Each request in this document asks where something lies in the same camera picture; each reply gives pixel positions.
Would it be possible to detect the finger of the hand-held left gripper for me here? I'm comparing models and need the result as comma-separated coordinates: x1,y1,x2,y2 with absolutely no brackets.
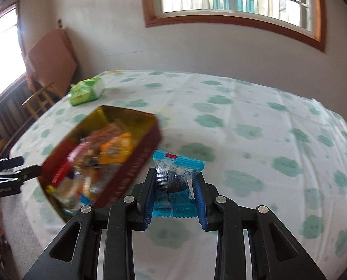
0,156,25,172
0,165,42,186

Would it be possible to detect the red snack packet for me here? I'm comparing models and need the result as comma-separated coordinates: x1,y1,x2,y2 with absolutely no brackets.
51,163,75,186

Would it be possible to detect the clear packet of orange snacks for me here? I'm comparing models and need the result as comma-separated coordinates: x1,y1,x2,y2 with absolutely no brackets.
89,124,121,143

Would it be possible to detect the dark wooden railing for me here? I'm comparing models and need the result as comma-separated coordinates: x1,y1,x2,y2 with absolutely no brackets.
0,79,40,155

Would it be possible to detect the red tin box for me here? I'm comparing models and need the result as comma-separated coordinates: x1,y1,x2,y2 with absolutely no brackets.
39,105,163,224

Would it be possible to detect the orange snack packet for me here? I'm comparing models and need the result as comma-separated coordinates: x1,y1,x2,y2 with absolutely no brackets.
99,132,133,164

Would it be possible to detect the cloud printed tablecloth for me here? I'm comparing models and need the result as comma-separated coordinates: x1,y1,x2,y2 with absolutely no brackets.
9,70,347,280

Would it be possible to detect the bright side window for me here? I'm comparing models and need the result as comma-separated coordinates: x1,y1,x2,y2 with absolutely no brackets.
0,1,26,105

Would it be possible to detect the peach cloth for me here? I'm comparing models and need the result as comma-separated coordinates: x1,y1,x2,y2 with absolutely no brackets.
25,27,80,100

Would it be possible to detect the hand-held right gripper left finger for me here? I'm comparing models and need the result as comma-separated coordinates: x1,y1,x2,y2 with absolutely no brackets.
22,168,158,280

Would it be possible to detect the green tissue pack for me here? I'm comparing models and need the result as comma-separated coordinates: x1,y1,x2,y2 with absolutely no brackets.
68,78,105,107

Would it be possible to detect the wooden stool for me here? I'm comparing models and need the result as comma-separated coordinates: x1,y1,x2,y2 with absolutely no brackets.
21,82,56,119

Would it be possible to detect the pink candy packet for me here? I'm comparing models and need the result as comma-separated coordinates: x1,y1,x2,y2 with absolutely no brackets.
68,143,89,164

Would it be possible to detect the blue candy packet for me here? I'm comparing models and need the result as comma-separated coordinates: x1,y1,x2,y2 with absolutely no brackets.
152,149,205,219

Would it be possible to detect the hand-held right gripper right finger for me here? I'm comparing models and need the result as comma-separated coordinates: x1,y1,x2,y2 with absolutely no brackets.
191,175,327,280

